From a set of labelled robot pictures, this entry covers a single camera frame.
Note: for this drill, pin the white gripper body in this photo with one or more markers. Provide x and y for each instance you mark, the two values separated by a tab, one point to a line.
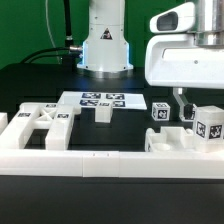
187	49

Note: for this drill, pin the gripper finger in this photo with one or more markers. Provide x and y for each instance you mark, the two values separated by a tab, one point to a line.
186	109

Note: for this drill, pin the white chair seat part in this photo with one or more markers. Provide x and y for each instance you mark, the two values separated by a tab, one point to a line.
179	139

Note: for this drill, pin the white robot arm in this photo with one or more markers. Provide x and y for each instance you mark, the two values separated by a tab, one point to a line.
105	51

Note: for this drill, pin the white sheet with markers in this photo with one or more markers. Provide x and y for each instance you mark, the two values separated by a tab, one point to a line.
91	99

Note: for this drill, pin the white U-shaped obstacle fence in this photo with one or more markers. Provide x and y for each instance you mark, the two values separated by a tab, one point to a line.
162	161

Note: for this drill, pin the white block left edge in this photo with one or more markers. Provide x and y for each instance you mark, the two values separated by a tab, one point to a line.
3	121

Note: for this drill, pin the black hose upright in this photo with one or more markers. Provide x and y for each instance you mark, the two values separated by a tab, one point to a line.
68	29

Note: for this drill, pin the white chair back frame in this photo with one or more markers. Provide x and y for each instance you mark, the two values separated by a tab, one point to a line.
57	119

